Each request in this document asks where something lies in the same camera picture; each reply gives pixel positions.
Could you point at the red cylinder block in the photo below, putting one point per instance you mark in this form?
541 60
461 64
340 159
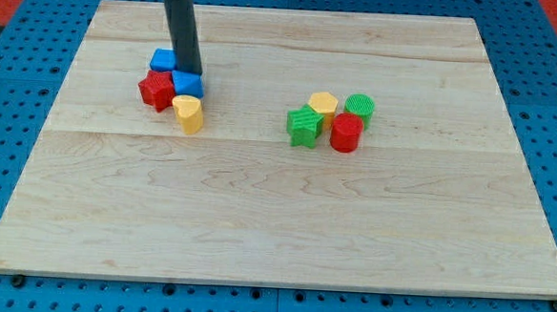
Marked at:
346 132

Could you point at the red star block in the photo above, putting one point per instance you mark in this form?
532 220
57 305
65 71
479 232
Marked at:
157 90

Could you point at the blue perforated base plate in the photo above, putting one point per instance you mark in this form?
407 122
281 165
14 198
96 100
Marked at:
36 50

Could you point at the yellow heart block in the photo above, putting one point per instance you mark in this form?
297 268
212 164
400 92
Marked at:
188 113

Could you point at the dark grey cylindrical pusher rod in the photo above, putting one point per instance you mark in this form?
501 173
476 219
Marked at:
180 16

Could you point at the blue cube block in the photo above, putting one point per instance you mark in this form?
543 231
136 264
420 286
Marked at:
163 60

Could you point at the blue triangular block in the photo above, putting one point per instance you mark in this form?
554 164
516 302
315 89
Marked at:
187 84

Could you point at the green cylinder block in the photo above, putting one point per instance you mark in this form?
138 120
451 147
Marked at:
362 105

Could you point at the green star block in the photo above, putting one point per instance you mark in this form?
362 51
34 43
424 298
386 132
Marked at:
304 126

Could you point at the yellow hexagon block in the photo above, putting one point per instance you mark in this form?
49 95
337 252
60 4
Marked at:
326 105

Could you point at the light wooden board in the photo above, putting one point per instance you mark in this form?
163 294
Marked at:
436 200

